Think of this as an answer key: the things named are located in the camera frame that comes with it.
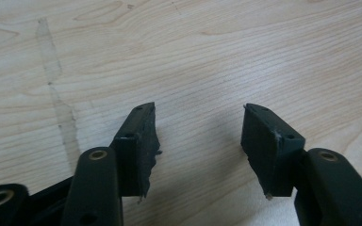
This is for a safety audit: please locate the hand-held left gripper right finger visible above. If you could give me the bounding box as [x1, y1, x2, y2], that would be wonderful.
[240, 103, 306, 200]

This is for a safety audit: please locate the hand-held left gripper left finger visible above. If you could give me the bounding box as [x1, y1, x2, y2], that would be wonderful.
[108, 102, 163, 200]

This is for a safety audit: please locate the clear tape strip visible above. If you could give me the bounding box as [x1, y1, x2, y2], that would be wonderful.
[35, 17, 82, 169]

